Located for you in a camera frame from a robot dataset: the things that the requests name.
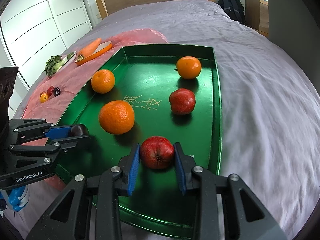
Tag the orange oval dish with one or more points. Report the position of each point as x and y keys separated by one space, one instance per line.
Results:
x=101 y=49

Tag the grey chair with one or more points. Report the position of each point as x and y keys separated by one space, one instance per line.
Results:
x=293 y=29

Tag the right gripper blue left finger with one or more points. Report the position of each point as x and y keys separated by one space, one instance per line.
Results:
x=69 y=215

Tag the large orange tangerine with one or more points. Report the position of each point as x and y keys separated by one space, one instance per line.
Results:
x=116 y=117

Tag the dark plum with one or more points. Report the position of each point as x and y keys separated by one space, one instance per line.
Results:
x=56 y=91
x=79 y=130

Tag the leafy bok choy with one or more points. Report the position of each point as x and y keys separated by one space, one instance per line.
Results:
x=53 y=65

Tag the pink plastic sheet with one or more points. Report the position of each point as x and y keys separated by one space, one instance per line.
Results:
x=72 y=78

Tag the patterned round plate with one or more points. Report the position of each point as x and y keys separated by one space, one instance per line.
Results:
x=66 y=62

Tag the white wardrobe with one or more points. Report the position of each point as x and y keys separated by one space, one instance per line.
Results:
x=34 y=30

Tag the yellow orange fruit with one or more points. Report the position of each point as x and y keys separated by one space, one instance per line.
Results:
x=44 y=98

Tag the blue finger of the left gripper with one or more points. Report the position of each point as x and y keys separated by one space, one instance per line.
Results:
x=68 y=144
x=58 y=132

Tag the carrot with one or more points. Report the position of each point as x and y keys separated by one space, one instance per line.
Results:
x=89 y=49

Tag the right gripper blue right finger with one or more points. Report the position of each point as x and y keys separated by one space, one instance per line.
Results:
x=244 y=215

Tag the purple bed cover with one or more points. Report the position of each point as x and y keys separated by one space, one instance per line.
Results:
x=270 y=108

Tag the wooden dresser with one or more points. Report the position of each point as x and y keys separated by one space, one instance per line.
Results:
x=256 y=16

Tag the small bok choy piece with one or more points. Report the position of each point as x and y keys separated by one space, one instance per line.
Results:
x=70 y=55

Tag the green rectangular tray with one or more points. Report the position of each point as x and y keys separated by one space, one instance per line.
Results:
x=146 y=75

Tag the lone small red apple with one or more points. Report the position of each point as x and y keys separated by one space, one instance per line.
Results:
x=182 y=101

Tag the black backpack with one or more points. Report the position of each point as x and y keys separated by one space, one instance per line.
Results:
x=234 y=9

